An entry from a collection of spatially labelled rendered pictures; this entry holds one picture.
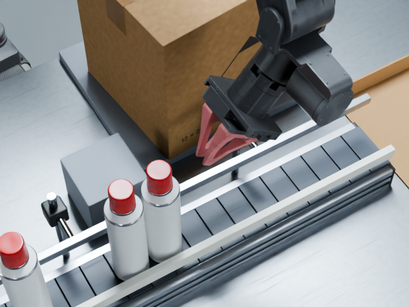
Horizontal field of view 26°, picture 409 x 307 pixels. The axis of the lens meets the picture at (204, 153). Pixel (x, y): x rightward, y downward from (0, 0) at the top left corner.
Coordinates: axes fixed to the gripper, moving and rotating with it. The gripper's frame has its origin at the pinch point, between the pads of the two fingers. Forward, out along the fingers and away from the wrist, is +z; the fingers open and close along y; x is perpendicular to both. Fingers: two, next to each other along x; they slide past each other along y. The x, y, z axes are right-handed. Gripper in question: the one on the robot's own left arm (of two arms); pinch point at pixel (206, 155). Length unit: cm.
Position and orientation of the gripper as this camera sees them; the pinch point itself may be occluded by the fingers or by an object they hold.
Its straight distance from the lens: 115.3
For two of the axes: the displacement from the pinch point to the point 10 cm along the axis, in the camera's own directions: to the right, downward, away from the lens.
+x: 6.6, 0.5, 7.5
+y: 5.2, 6.9, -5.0
